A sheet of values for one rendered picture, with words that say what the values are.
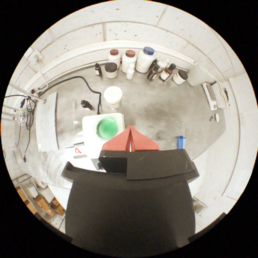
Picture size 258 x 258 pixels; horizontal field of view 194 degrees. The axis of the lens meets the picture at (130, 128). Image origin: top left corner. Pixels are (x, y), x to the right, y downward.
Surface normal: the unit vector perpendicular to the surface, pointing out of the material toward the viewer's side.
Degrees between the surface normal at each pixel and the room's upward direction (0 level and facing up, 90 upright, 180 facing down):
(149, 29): 90
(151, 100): 0
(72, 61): 90
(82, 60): 90
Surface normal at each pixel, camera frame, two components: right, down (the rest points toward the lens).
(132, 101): 0.15, -0.04
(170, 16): 0.18, 0.98
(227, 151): -0.97, 0.17
